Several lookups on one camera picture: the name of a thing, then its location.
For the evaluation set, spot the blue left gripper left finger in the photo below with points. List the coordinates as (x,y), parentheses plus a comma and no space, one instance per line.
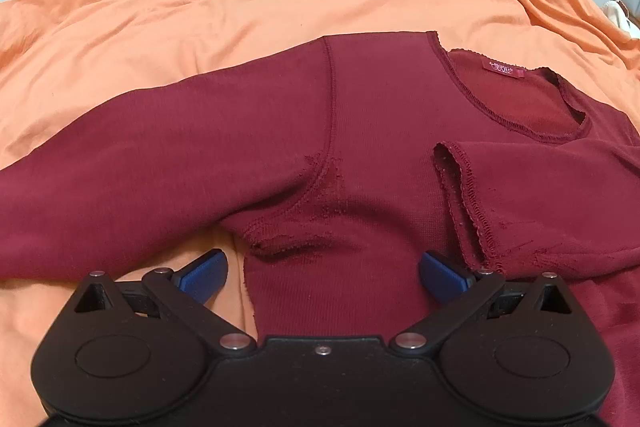
(181,296)

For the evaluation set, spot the dark red knit sweater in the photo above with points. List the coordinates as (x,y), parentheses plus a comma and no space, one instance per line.
(339,162)

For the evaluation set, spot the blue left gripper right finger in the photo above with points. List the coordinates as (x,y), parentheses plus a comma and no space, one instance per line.
(462,294)

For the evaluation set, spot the cream crumpled garment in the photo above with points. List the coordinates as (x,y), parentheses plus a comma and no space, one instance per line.
(617,13)

